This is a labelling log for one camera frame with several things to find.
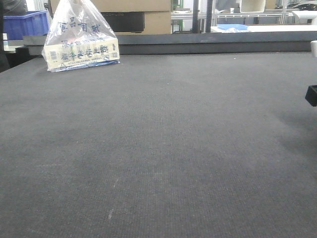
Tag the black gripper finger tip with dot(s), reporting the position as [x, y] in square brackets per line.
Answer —
[311, 95]

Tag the white background table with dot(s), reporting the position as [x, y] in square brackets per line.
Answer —
[269, 28]

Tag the blue tray on table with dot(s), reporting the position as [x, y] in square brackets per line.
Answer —
[238, 27]

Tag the black vertical pole right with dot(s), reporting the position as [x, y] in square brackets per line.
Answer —
[208, 16]

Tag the black vertical pole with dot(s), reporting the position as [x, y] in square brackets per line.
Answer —
[195, 22]
[208, 16]

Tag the black vertical pole left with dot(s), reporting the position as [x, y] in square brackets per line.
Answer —
[195, 22]

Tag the dark foam board stack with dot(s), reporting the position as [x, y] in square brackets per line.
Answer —
[216, 43]

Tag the large cardboard box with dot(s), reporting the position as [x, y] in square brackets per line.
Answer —
[72, 16]

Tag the black device on box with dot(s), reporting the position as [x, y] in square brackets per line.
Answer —
[131, 22]

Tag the cream box inside bag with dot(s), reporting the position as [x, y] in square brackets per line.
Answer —
[81, 54]

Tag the clear printed plastic bag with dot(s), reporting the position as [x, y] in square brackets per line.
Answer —
[56, 38]

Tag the blue plastic crate background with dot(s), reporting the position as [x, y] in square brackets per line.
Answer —
[34, 23]

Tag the aluminium frame rack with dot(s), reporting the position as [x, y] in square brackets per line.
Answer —
[275, 12]

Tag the beige rectangular duct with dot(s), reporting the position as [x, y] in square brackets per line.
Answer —
[252, 6]

